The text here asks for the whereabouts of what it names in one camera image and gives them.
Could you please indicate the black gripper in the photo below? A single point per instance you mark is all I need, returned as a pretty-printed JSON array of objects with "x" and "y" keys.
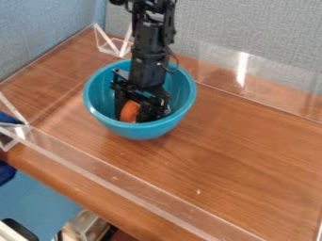
[{"x": 141, "y": 85}]

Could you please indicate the orange and white toy mushroom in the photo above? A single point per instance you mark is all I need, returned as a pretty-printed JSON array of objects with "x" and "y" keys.
[{"x": 130, "y": 112}]

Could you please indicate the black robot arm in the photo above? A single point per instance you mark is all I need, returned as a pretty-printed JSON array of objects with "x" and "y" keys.
[{"x": 153, "y": 25}]

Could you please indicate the blue plastic bowl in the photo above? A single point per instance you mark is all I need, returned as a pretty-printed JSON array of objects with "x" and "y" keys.
[{"x": 99, "y": 101}]

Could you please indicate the clear acrylic front barrier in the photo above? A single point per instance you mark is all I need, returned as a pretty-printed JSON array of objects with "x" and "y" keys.
[{"x": 141, "y": 208}]

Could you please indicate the blue cloth object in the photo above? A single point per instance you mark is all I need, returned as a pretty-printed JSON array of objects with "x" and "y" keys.
[{"x": 7, "y": 169}]

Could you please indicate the black and white object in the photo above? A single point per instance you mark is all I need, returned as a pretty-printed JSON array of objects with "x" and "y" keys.
[{"x": 13, "y": 231}]

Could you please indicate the clear acrylic corner bracket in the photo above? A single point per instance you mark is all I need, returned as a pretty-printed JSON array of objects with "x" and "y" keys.
[{"x": 114, "y": 46}]

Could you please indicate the grey metal table frame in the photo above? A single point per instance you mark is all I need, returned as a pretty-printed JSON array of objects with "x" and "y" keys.
[{"x": 86, "y": 227}]

